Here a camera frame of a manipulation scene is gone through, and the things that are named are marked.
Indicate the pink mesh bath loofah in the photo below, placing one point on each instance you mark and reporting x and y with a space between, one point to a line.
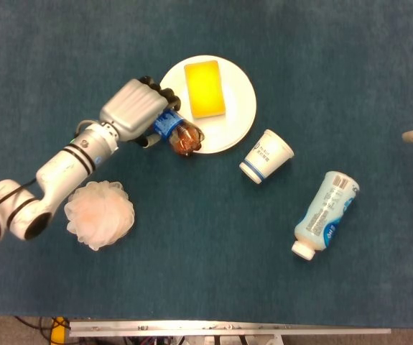
98 215

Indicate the white light-blue plastic bottle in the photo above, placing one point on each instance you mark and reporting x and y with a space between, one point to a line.
324 212

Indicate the white paper plate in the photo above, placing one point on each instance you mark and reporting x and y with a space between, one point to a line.
238 108

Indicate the yellow green sponge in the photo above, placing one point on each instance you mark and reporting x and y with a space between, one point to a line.
204 90

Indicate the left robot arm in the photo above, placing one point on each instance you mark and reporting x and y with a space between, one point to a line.
62 169

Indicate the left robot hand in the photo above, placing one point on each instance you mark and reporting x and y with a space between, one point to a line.
134 108

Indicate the white paper cup blue print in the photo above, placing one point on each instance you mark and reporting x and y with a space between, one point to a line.
267 156

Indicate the teal table cloth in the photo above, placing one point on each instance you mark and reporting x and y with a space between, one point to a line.
191 269

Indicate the yellow bracket under table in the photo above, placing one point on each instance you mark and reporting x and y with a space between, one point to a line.
59 328

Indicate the cola bottle blue label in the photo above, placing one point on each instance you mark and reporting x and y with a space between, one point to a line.
186 140

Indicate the aluminium profile rail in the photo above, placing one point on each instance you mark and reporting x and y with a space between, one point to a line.
227 327

